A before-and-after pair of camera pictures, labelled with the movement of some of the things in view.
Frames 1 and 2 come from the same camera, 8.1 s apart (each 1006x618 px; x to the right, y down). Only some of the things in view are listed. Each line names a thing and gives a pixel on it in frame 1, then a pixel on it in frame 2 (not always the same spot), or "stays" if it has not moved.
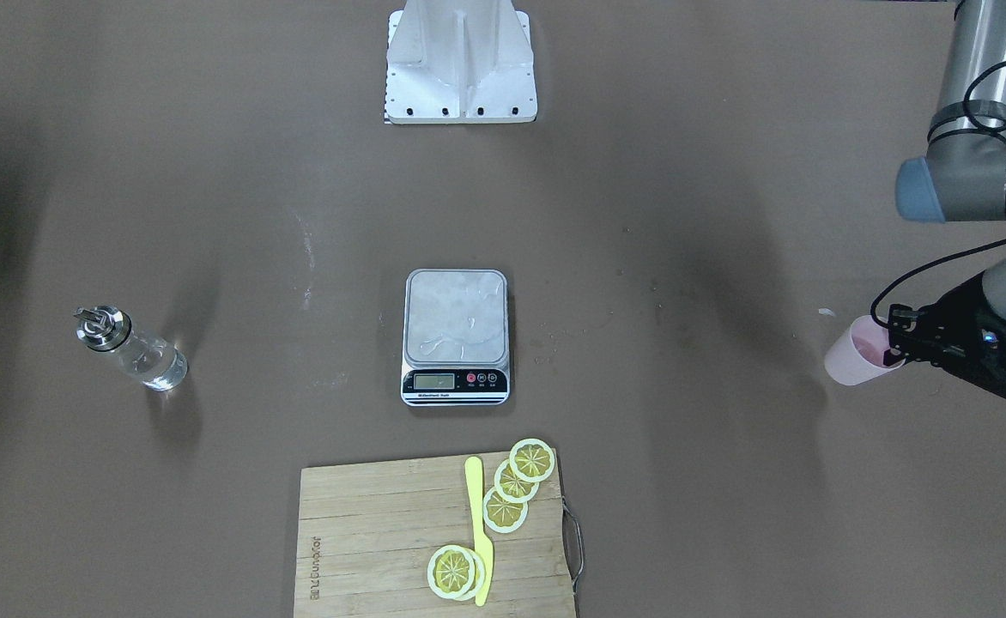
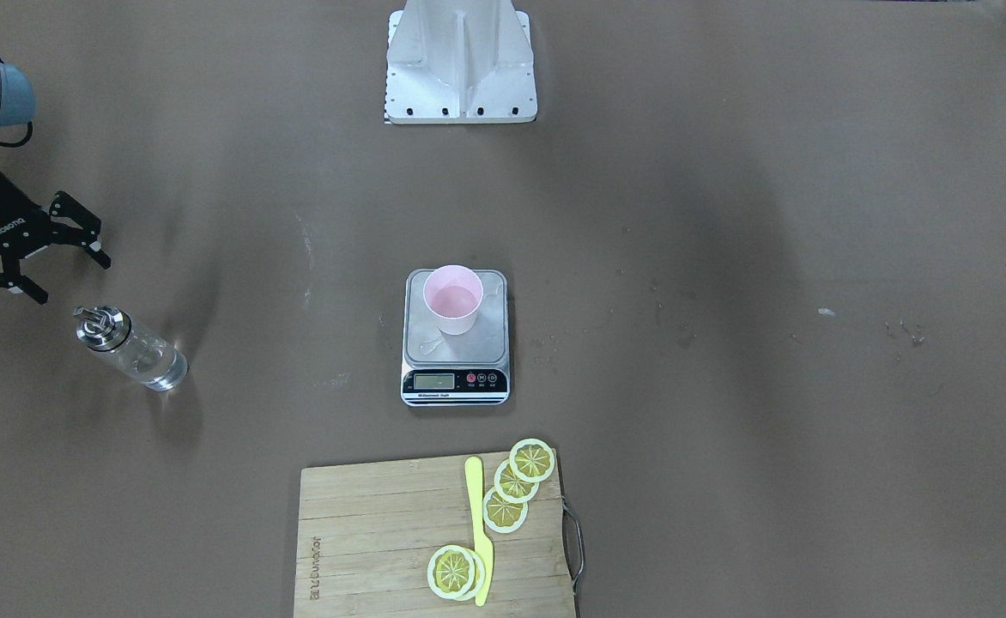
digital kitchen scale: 456,338 stays
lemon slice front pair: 456,572 stays
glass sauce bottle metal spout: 156,364 stays
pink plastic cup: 858,356 → 452,294
